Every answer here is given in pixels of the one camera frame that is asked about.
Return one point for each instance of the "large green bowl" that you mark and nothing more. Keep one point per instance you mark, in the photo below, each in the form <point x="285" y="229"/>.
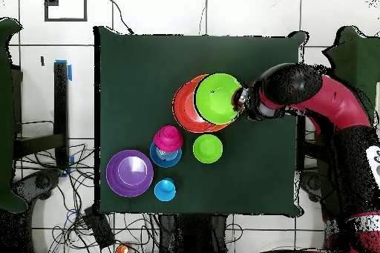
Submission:
<point x="218" y="98"/>

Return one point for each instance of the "large orange bowl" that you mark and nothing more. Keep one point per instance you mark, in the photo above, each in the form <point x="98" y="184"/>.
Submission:
<point x="223" y="127"/>

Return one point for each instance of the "red bowl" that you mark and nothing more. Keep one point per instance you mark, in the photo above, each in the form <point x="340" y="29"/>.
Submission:
<point x="184" y="107"/>

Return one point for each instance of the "small green bowl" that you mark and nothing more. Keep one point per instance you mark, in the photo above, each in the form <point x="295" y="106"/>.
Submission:
<point x="207" y="148"/>

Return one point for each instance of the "pink bowl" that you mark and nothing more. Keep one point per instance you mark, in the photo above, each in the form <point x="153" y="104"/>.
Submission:
<point x="168" y="138"/>

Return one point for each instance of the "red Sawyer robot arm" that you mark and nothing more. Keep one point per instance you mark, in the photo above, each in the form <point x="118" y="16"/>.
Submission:
<point x="326" y="98"/>

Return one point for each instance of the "dark green tablecloth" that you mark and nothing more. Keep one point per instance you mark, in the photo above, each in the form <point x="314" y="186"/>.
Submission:
<point x="148" y="72"/>

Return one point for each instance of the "blue bowl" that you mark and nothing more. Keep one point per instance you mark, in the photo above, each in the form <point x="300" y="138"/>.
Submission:
<point x="164" y="159"/>

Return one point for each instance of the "grey chair base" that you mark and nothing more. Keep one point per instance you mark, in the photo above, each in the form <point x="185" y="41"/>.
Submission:
<point x="310" y="184"/>
<point x="41" y="181"/>

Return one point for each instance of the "blue cup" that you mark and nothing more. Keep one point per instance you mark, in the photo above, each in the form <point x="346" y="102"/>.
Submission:
<point x="164" y="189"/>

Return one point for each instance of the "green clothed side table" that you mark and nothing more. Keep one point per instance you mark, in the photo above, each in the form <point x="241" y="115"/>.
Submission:
<point x="6" y="116"/>
<point x="359" y="54"/>

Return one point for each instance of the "purple bowl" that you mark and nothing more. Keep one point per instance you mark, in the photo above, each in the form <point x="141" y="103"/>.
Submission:
<point x="129" y="173"/>

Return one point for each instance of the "blue tape strip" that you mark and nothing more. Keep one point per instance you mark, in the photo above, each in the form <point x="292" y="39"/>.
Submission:
<point x="70" y="72"/>

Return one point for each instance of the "black metal stand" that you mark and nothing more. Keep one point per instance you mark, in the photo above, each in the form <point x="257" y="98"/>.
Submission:
<point x="61" y="101"/>

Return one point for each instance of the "small orange object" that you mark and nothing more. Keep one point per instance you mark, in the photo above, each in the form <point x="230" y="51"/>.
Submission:
<point x="121" y="250"/>

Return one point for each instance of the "small black floor object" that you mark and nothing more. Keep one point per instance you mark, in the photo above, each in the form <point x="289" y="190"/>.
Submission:
<point x="42" y="60"/>

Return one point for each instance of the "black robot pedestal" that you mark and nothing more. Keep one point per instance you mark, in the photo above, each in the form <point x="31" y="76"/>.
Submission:
<point x="193" y="235"/>

